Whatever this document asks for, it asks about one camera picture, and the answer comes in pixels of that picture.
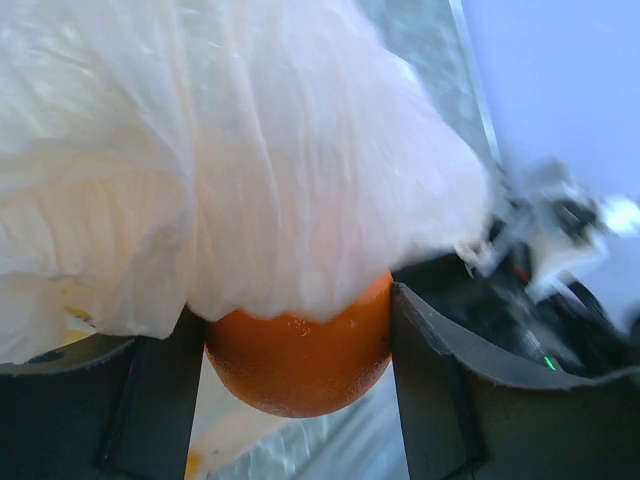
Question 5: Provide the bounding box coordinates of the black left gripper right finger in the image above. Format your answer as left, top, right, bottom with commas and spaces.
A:
391, 284, 639, 479

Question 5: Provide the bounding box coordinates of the white edge rail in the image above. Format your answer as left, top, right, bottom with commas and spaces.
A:
448, 0, 501, 165

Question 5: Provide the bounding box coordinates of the orange translucent plastic bag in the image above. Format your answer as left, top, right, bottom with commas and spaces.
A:
1, 1, 494, 479

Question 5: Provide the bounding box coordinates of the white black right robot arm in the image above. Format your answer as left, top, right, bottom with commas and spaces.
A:
469, 159, 639, 378

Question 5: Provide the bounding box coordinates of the orange fruit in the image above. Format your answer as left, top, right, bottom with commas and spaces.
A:
206, 274, 393, 418

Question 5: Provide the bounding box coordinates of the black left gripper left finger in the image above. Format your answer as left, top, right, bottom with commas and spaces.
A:
1, 310, 205, 479

